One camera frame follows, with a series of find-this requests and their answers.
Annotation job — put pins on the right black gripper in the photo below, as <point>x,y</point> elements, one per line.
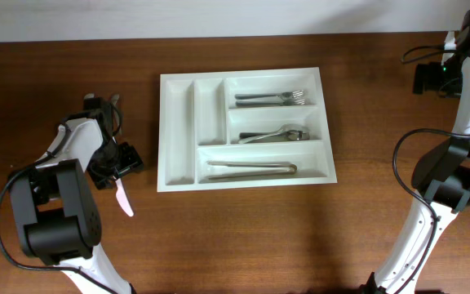
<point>430,81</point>

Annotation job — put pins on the dark metal knife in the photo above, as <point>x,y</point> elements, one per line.
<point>243,164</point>
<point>271,172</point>

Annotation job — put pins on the pink handled utensil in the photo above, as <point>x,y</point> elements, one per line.
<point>122,198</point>

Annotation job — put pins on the large metal spoon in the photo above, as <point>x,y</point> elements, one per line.
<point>285,127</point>
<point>291,135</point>

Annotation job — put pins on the metal fork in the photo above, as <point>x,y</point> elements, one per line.
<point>248,104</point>
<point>288,95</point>

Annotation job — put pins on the white plastic cutlery tray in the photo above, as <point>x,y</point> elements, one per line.
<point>200,122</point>

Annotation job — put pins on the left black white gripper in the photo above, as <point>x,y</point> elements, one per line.
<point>133,162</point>

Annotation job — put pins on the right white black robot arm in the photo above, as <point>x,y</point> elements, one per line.
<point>440,183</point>

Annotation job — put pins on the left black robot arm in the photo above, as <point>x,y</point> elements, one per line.
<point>56,217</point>

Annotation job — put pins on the small metal teaspoon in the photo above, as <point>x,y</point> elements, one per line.
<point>89,96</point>
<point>116,98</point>

